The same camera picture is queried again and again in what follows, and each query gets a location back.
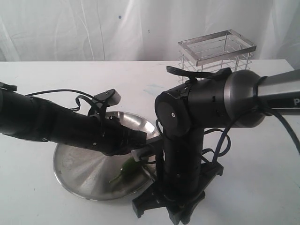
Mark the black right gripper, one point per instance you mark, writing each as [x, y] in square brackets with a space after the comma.
[182, 177]

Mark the chrome wire utensil holder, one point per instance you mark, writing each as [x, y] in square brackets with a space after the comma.
[213, 52]

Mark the green jalapeno pepper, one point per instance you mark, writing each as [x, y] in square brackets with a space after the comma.
[129, 166]

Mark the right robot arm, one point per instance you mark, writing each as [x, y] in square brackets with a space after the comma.
[196, 117]

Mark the white backdrop curtain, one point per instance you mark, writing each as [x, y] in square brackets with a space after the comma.
[108, 30]

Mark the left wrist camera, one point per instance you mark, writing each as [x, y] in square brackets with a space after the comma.
[111, 97]

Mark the round stainless steel plate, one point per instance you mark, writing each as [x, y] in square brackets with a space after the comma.
[86, 173]

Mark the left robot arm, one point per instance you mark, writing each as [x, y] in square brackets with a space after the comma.
[86, 126]

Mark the black handled knife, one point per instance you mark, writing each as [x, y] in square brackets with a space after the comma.
[149, 173]

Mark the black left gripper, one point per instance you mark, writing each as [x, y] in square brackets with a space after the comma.
[110, 136]

